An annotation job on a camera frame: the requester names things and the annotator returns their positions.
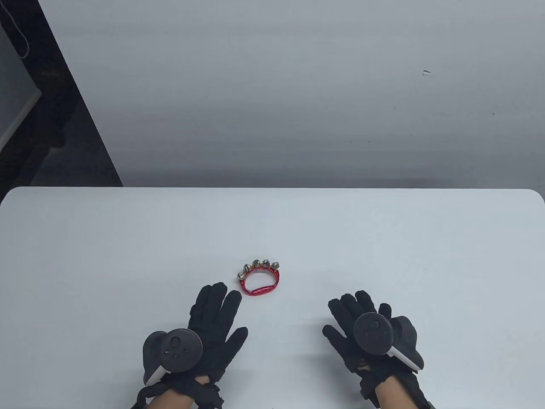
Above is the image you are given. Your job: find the red handbell with silver bells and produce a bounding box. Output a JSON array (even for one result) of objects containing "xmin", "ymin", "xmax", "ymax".
[{"xmin": 237, "ymin": 258, "xmax": 282, "ymax": 297}]

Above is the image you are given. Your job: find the person's left hand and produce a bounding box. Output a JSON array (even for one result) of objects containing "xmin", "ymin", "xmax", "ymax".
[{"xmin": 172, "ymin": 282, "xmax": 249, "ymax": 384}]

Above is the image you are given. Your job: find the person's right forearm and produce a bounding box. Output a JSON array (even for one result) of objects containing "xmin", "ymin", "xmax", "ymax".
[{"xmin": 377, "ymin": 378, "xmax": 410, "ymax": 409}]

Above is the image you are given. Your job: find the person's right hand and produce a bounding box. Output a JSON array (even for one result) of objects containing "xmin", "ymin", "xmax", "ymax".
[{"xmin": 322, "ymin": 291, "xmax": 412, "ymax": 378}]

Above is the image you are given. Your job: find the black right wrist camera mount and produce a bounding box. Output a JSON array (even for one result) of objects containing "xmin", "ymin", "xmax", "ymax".
[{"xmin": 359, "ymin": 370, "xmax": 437, "ymax": 409}]

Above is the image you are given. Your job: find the black controller with white ring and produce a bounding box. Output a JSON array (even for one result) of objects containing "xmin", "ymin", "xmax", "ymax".
[
  {"xmin": 143, "ymin": 328, "xmax": 203, "ymax": 386},
  {"xmin": 354, "ymin": 312, "xmax": 425, "ymax": 371}
]

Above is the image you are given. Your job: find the person's left forearm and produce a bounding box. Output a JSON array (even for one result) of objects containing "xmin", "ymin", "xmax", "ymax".
[{"xmin": 147, "ymin": 389, "xmax": 193, "ymax": 409}]

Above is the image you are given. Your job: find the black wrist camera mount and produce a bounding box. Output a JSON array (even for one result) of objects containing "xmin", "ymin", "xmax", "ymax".
[
  {"xmin": 135, "ymin": 374, "xmax": 225, "ymax": 409},
  {"xmin": 359, "ymin": 370, "xmax": 437, "ymax": 409}
]

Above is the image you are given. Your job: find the pale grey cabinet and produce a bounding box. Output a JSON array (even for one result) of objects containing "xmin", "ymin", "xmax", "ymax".
[{"xmin": 0, "ymin": 21, "xmax": 42, "ymax": 150}]

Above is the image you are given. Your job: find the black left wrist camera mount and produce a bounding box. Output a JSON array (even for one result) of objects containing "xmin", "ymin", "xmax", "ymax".
[{"xmin": 135, "ymin": 374, "xmax": 225, "ymax": 409}]

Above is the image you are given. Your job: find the thin white cable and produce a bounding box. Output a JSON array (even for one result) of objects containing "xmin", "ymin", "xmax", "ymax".
[{"xmin": 0, "ymin": 6, "xmax": 30, "ymax": 58}]

